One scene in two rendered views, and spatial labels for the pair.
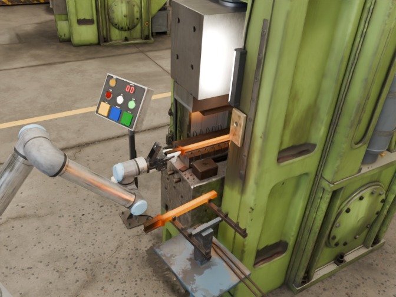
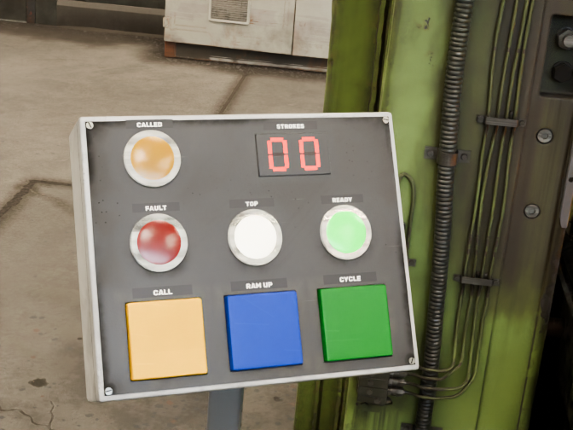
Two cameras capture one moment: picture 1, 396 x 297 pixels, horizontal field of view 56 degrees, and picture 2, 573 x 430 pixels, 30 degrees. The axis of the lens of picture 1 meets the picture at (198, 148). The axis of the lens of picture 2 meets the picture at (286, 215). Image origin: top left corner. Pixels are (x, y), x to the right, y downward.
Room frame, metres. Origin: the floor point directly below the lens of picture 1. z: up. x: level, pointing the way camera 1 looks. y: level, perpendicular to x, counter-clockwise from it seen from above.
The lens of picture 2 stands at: (1.46, 1.30, 1.50)
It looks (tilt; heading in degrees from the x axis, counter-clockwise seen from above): 21 degrees down; 307
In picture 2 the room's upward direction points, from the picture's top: 5 degrees clockwise
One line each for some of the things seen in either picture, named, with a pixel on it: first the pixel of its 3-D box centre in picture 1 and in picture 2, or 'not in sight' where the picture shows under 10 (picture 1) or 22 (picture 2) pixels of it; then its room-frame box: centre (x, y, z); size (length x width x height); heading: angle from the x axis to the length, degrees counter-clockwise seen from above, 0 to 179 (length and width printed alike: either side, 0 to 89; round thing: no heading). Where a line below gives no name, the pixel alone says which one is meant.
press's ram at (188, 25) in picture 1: (225, 48); not in sight; (1.82, -0.10, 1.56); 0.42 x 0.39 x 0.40; 123
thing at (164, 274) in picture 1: (170, 264); not in sight; (1.71, 0.14, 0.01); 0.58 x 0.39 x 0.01; 33
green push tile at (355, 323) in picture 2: (127, 119); (354, 322); (2.00, 0.45, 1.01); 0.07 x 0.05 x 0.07; 58
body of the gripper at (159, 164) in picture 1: (155, 162); not in sight; (1.63, 0.23, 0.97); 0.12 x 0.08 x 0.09; 123
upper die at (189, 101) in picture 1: (216, 89); not in sight; (1.85, -0.08, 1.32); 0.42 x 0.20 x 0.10; 123
